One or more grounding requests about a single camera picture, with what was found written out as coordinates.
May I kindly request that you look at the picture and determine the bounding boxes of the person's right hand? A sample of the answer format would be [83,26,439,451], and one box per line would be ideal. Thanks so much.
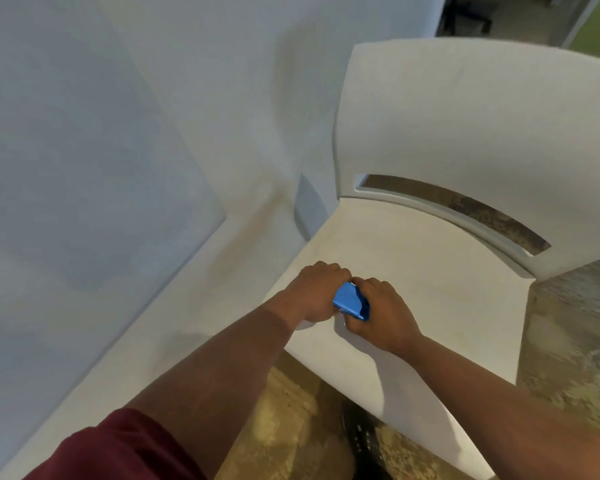
[343,277,425,356]

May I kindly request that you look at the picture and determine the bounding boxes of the person's left hand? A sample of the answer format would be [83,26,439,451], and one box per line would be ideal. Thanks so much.
[279,261,353,324]

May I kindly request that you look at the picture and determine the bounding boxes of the blue cloth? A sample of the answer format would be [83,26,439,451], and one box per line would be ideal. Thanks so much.
[332,282,371,322]

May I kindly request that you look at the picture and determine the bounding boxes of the person's left forearm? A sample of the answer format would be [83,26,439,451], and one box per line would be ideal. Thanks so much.
[125,290,301,480]

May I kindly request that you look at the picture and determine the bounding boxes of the person's right forearm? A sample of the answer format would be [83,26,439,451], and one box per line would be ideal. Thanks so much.
[404,335,600,480]

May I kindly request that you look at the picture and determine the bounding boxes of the white plastic chair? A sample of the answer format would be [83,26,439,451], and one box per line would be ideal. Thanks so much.
[262,37,600,480]

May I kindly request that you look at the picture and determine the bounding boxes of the dark red shirt sleeve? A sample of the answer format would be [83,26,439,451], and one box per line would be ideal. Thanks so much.
[24,408,207,480]

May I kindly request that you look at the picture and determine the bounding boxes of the dark office chair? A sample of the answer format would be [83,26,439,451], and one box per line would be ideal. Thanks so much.
[440,0,495,36]

